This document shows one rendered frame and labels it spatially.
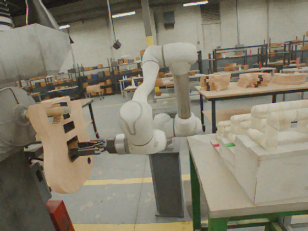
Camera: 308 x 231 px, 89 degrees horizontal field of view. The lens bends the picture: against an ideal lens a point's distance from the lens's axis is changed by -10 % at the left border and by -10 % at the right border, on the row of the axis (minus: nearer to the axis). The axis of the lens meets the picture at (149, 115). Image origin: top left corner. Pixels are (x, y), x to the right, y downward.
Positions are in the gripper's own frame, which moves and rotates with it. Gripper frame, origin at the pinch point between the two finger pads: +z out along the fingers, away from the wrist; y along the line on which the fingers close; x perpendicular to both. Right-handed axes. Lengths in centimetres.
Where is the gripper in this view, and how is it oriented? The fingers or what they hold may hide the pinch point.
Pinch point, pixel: (75, 148)
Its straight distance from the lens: 85.6
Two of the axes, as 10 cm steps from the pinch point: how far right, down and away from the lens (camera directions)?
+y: 0.8, -2.0, 9.8
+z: -9.9, 1.2, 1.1
